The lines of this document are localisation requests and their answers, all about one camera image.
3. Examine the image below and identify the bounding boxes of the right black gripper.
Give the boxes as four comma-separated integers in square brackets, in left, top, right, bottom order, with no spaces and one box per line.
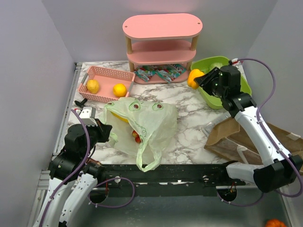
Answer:
[195,67,226,99]

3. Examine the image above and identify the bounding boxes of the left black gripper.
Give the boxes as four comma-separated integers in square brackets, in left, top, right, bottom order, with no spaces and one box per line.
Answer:
[81,118,113,157]

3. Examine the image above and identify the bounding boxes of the yellow bell pepper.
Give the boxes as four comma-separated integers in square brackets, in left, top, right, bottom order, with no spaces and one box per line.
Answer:
[187,69,205,90]

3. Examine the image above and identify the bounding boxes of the red lychee bunch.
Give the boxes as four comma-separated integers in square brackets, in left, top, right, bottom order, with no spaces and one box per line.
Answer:
[132,131,142,144]

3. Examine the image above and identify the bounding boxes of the avocado print plastic bag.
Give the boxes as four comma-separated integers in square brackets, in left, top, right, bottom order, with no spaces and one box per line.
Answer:
[100,97,178,172]

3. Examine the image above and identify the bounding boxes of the green cabbage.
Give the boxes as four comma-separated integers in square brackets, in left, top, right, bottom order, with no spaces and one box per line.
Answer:
[209,62,224,71]

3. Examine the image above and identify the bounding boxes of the yellow banana bunch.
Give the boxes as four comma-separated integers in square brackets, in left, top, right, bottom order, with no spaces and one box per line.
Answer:
[111,112,129,123]

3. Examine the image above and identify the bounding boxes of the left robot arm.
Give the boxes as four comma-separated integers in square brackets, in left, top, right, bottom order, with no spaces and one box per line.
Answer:
[34,119,112,227]

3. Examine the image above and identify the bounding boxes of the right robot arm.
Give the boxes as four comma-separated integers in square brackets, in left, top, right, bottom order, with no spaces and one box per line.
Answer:
[193,65,303,193]

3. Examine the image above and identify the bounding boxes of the brown paper bag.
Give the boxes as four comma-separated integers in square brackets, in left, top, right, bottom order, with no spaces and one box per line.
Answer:
[204,117,303,165]

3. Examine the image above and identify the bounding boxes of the green plastic tray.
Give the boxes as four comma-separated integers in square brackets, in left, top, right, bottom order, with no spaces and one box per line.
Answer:
[190,56,252,110]

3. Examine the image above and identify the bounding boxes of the orange fruit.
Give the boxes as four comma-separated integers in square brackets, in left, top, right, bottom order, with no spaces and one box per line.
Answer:
[113,83,127,97]

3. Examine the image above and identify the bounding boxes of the clear plastic container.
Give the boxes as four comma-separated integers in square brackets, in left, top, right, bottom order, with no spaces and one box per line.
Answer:
[202,112,231,137]

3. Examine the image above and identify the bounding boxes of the yellow lemon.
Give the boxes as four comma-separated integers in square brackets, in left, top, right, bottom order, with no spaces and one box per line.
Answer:
[86,79,100,94]

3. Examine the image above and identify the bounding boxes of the pink perforated basket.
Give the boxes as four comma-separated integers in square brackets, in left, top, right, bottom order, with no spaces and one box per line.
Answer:
[78,66,135,103]

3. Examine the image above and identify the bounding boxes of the pink three-tier shelf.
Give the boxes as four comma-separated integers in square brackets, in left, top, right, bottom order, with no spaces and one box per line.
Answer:
[122,13,203,83]

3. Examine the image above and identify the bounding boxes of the cherry mint candy packet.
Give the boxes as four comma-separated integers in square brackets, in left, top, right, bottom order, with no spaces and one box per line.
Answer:
[134,65,156,82]

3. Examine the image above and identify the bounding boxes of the orange pumpkin toy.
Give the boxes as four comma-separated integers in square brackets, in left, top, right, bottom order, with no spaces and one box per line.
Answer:
[265,219,286,227]

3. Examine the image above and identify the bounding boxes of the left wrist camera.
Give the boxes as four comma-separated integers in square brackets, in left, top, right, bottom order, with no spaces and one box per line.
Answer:
[75,106,97,126]

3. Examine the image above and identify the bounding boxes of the black T-handle tool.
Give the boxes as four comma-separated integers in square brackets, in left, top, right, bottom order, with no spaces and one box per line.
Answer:
[74,98,88,108]

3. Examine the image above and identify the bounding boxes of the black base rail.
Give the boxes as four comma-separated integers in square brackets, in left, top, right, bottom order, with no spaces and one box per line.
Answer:
[101,164,245,197]

